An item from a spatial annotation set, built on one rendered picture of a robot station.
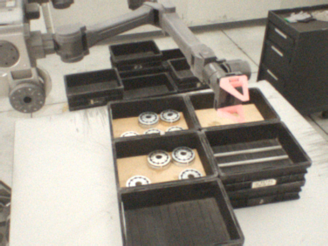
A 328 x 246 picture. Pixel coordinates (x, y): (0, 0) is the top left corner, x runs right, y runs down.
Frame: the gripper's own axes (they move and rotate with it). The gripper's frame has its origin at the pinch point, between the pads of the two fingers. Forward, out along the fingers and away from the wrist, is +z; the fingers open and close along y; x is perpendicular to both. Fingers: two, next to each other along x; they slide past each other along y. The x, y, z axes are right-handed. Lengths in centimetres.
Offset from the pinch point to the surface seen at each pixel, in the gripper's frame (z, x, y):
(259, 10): -356, -219, 118
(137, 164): -55, 15, 62
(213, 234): -11, -3, 63
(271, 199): -26, -37, 71
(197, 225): -16, 2, 63
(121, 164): -57, 22, 62
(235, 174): -28, -18, 52
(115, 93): -159, 7, 89
